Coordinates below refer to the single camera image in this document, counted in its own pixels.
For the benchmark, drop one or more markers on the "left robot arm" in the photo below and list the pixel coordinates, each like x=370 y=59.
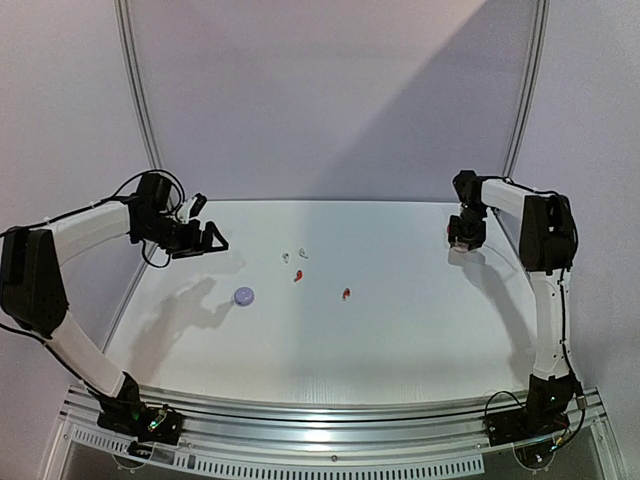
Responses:
x=151 y=207

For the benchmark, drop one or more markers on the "left aluminium frame post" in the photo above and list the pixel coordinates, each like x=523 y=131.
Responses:
x=124 y=22

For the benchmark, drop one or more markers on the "pink charging case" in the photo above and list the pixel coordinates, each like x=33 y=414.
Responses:
x=461 y=248

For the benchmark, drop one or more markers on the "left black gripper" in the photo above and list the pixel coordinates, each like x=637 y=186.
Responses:
x=191 y=245

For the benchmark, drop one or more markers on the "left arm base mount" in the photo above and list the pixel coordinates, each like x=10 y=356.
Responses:
x=146 y=423

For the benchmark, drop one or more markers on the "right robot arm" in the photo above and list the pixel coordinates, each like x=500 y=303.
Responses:
x=548 y=243

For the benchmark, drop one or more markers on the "aluminium frame post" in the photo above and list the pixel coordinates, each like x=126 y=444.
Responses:
x=532 y=64
x=124 y=22

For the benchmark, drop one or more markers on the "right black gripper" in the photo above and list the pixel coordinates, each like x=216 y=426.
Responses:
x=465 y=238

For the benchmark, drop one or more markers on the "front aluminium rail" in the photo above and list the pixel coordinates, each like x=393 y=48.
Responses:
x=306 y=427

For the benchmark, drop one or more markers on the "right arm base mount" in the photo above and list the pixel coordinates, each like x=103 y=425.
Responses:
x=515 y=425

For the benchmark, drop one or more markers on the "purple charging case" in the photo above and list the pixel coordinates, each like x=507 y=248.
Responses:
x=244 y=296

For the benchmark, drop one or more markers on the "right aluminium frame post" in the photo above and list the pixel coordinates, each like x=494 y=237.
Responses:
x=532 y=64

